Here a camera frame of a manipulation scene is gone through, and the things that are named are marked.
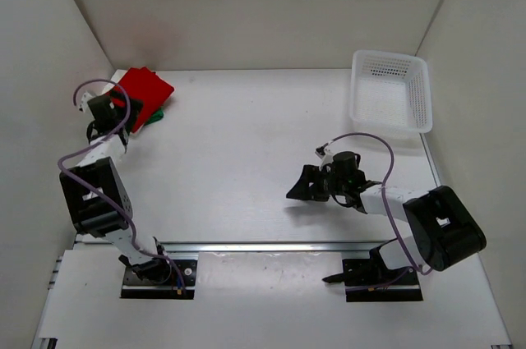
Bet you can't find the white plastic basket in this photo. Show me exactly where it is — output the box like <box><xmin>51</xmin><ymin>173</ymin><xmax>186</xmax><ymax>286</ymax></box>
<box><xmin>348</xmin><ymin>50</ymin><xmax>433</xmax><ymax>138</ymax></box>

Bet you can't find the green t shirt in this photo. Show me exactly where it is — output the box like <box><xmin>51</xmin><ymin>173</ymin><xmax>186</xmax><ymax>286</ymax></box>
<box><xmin>145</xmin><ymin>108</ymin><xmax>164</xmax><ymax>126</ymax></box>

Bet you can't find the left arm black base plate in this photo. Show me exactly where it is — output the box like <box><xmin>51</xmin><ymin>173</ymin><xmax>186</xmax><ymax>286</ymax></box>
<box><xmin>118</xmin><ymin>255</ymin><xmax>198</xmax><ymax>301</ymax></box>

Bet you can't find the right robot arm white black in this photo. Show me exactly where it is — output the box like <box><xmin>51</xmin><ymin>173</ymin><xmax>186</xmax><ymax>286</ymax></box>
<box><xmin>286</xmin><ymin>151</ymin><xmax>487</xmax><ymax>271</ymax></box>

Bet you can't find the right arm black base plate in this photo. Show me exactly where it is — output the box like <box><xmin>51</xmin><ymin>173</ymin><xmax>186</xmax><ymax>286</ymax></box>
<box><xmin>322</xmin><ymin>258</ymin><xmax>423</xmax><ymax>303</ymax></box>

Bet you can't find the aluminium rail front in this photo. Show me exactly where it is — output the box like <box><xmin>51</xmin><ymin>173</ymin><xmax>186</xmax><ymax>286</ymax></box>
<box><xmin>163</xmin><ymin>241</ymin><xmax>380</xmax><ymax>253</ymax></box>

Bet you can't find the white t shirt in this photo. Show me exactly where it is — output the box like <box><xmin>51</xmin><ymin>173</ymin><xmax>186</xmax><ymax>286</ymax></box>
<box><xmin>80</xmin><ymin>70</ymin><xmax>128</xmax><ymax>112</ymax></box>

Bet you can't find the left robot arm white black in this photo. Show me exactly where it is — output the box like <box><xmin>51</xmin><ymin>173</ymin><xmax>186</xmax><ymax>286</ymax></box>
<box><xmin>59</xmin><ymin>91</ymin><xmax>173</xmax><ymax>284</ymax></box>

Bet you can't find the red t shirt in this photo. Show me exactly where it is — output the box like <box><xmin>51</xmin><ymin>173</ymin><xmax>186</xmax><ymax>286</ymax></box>
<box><xmin>118</xmin><ymin>67</ymin><xmax>175</xmax><ymax>133</ymax></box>

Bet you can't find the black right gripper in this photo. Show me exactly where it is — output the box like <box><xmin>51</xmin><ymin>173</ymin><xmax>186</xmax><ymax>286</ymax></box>
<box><xmin>288</xmin><ymin>164</ymin><xmax>348</xmax><ymax>202</ymax></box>

